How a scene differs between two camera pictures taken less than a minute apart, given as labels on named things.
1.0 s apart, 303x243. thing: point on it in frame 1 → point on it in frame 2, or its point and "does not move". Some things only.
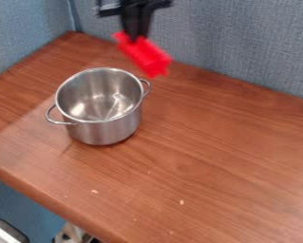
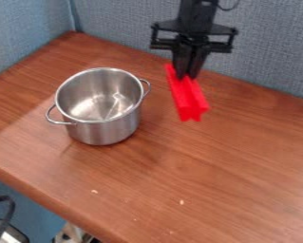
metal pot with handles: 98,103 does not move
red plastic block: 150,58 → 189,96
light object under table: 70,233 does not move
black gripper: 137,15 → 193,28
